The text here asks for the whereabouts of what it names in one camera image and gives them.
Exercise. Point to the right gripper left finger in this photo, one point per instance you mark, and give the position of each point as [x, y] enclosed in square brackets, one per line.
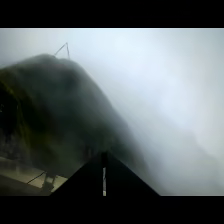
[86, 180]

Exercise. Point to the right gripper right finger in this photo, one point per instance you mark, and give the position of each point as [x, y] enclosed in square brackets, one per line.
[125, 180]

